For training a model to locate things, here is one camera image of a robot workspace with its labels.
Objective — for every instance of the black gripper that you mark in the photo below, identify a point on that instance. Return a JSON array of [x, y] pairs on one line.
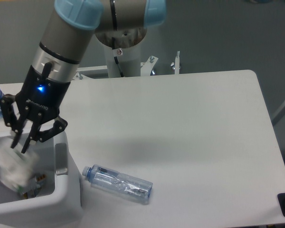
[[38, 101]]

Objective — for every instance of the white paper trash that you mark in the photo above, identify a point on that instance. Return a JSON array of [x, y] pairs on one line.
[[16, 168]]

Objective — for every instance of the clear plastic bottle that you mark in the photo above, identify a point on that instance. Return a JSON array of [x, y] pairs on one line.
[[120, 184]]

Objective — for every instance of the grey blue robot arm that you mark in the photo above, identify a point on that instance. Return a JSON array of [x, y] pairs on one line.
[[61, 49]]

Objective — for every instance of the white plastic trash can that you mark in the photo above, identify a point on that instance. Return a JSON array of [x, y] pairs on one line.
[[55, 199]]

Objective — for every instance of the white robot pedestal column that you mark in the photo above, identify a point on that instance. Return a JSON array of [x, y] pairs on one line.
[[122, 49]]

